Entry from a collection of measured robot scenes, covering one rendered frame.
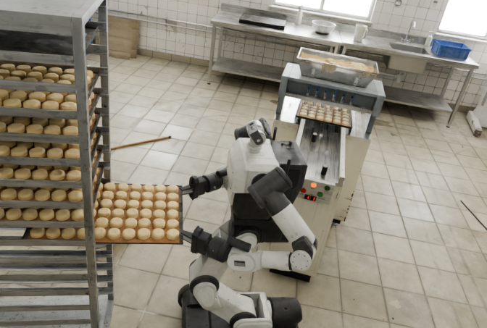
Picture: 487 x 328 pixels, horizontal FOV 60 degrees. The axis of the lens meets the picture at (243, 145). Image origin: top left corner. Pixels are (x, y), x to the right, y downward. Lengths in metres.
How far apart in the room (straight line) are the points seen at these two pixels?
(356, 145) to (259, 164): 1.60
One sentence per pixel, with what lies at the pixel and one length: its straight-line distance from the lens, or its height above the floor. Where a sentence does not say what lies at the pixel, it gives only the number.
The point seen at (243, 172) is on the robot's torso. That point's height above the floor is 1.25.
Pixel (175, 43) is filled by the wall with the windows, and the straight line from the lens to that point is 6.62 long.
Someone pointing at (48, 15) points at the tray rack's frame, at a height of 1.82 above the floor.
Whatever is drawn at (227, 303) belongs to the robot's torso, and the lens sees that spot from 2.25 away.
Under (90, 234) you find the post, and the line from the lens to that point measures 1.67.
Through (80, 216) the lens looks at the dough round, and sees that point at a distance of 1.71.
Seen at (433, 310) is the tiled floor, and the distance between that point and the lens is 3.25.
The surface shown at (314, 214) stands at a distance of 2.63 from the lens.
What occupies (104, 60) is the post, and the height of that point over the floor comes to 1.54.
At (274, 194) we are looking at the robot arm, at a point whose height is 1.26.
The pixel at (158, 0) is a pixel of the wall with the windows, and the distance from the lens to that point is 6.57.
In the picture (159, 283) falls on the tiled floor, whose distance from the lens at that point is 2.87.
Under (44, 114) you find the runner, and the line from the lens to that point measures 1.46.
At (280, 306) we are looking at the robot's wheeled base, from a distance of 2.38.
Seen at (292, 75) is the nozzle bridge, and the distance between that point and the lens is 3.01.
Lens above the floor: 2.13
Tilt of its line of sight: 29 degrees down
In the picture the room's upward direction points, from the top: 9 degrees clockwise
